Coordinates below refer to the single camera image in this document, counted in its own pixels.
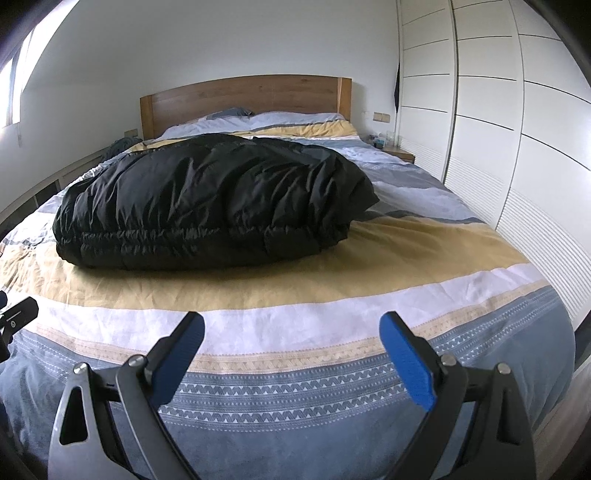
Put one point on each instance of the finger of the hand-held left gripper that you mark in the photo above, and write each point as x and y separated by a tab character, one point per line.
21	313
2	299

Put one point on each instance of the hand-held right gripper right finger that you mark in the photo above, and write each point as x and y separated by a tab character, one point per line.
408	360

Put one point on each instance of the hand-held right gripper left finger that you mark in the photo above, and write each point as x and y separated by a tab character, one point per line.
178	360

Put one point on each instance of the black puffer coat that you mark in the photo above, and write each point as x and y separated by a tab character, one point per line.
207	198

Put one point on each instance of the dark clothes pile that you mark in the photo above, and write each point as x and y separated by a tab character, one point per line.
119	148

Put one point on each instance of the striped duvet bed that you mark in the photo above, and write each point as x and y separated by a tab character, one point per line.
323	295

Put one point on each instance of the wooden nightstand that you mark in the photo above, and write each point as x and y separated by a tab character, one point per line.
400	154

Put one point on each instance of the teal box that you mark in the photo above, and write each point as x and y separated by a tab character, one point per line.
377	142

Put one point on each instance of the window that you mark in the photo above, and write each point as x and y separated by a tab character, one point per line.
18	78

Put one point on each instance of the clear glass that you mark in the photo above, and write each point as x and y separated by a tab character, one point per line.
390	138

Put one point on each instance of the grey-blue pillow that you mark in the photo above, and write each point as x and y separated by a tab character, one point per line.
228	113

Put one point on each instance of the white wardrobe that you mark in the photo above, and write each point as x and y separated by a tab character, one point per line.
498	115

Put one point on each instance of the white pillow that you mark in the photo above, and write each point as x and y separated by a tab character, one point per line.
295	121

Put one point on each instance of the wooden headboard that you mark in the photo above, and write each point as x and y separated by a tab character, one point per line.
240	94

